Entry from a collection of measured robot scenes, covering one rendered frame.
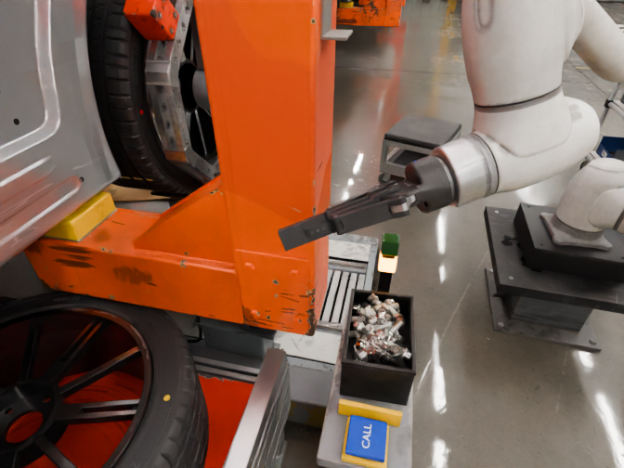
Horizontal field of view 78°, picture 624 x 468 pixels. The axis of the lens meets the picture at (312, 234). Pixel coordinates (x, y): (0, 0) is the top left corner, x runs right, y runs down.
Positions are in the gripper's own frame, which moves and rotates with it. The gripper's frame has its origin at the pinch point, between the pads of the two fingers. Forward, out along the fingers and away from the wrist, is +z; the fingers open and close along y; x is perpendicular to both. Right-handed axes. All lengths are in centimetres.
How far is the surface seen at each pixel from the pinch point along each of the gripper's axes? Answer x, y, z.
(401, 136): -11, 168, -67
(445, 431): -86, 43, -17
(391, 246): -18.1, 29.5, -16.3
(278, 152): 11.1, 7.5, -0.4
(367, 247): -48, 116, -21
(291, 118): 15.0, 4.8, -3.9
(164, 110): 29, 52, 23
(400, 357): -33.4, 12.3, -8.2
